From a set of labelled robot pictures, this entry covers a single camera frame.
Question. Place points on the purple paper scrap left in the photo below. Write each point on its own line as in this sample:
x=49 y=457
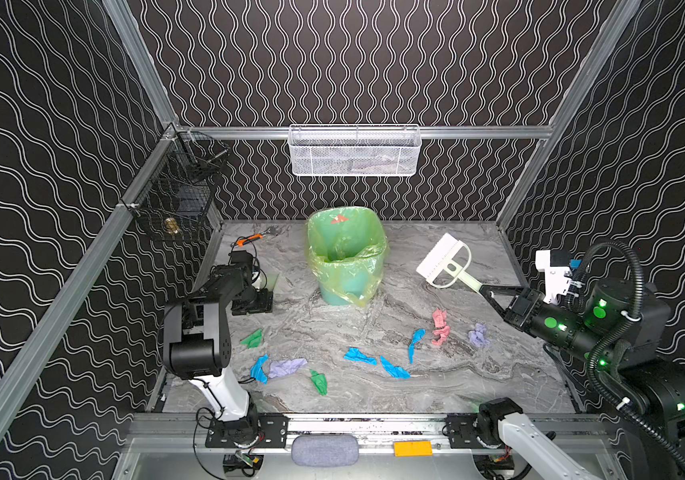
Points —
x=279 y=369

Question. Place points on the brass object in basket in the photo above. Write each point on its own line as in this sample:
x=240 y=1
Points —
x=171 y=226

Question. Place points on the purple paper scrap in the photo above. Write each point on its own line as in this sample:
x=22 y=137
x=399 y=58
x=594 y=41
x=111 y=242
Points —
x=477 y=336
x=279 y=369

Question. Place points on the green bin with bag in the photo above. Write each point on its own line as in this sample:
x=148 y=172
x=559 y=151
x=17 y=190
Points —
x=346 y=248

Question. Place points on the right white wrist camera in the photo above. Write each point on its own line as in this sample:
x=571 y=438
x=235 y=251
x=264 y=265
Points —
x=557 y=267

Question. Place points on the green paper scrap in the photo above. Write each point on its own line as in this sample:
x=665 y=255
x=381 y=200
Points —
x=253 y=340
x=320 y=382

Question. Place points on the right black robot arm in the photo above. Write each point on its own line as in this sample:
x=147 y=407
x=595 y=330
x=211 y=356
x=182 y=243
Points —
x=612 y=321

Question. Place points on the pink paper scrap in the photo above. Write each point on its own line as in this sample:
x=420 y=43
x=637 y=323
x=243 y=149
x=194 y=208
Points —
x=441 y=328

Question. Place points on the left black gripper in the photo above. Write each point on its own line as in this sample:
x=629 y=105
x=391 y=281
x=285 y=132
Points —
x=252 y=301

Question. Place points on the orange utility knife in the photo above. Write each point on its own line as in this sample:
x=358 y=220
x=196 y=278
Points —
x=244 y=240

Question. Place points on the white wire basket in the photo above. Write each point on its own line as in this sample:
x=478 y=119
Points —
x=365 y=150

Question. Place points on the pale green brush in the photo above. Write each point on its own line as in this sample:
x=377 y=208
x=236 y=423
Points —
x=447 y=263

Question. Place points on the purple paper scrap right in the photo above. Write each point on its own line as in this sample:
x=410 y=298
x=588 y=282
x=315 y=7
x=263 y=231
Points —
x=477 y=336

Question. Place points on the green paper scrap left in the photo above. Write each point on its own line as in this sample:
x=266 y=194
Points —
x=253 y=340

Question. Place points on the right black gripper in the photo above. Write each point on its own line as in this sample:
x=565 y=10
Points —
x=518 y=309

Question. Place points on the yellow block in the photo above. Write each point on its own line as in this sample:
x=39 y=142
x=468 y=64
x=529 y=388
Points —
x=409 y=449

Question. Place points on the green paper scrap front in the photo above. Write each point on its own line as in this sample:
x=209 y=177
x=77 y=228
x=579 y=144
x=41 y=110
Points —
x=320 y=382

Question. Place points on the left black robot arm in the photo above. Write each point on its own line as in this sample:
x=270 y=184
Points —
x=197 y=344

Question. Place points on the black wire basket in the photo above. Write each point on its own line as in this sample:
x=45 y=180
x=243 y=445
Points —
x=182 y=186

